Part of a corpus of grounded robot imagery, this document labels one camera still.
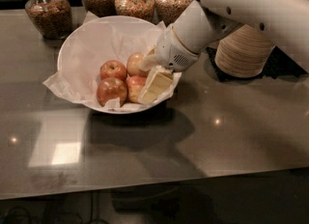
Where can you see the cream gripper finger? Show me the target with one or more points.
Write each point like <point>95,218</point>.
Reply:
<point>149,61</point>

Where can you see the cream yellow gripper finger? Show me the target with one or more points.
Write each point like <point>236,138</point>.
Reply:
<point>158,81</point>

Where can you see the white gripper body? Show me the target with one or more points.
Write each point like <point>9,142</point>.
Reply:
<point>171,53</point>

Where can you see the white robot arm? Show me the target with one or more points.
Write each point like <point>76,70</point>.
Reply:
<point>206,21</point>

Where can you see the yellow-red apple back right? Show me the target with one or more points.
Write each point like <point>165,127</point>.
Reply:
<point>132,65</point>

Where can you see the red-yellow apple front right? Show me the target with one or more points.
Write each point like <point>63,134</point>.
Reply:
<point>135,84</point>

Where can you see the red apple back left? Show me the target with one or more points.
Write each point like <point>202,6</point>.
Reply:
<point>113,68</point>

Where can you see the red apple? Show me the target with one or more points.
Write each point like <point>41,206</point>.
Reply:
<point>113,68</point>
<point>111,88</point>

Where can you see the red apple front left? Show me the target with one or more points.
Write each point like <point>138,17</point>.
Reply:
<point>111,88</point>

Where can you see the white bowl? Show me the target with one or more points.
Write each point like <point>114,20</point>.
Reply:
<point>90,41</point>

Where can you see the glass jar of round cereal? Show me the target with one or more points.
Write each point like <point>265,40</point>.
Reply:
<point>172,5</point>

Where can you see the glass jar of colourful cereal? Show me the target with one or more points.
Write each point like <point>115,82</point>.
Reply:
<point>144,9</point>

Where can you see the front stack of paper bowls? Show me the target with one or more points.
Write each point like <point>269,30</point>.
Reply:
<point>245,50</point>

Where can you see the black mat under bowls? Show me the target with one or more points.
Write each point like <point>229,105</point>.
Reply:
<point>277,65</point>

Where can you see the glass jar of brown cereal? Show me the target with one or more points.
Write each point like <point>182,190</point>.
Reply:
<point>52,18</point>

